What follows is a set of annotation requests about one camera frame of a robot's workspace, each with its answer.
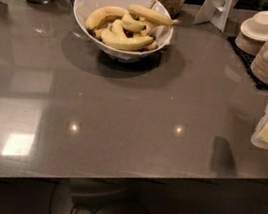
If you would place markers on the top yellow banana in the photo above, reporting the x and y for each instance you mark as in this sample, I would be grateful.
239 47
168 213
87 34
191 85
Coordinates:
152 15

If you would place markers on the middle small yellow banana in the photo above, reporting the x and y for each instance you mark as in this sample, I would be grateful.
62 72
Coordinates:
131 24

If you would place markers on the front yellow banana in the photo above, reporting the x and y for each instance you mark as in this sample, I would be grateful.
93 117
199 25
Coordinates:
125 44

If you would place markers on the left yellow banana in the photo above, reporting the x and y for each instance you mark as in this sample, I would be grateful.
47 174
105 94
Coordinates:
95 17

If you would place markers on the white ceramic bowl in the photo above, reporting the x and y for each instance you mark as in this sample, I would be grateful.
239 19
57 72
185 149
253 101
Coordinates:
83 8

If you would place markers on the stack of white bowls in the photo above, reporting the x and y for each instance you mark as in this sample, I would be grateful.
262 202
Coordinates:
253 33

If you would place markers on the black rubber mat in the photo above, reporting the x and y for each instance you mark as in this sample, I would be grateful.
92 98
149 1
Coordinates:
246 59

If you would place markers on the white folded card stand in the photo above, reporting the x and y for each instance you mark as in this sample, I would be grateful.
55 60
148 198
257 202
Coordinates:
216 12

